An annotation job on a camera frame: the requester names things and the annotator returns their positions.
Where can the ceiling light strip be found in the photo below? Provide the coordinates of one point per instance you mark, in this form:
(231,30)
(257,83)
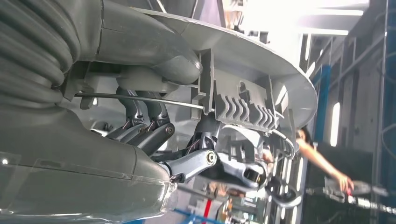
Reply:
(334,123)

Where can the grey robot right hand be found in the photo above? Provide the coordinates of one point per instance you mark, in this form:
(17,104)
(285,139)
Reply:
(77,173)

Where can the person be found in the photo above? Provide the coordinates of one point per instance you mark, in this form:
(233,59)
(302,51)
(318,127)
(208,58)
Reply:
(321,164)

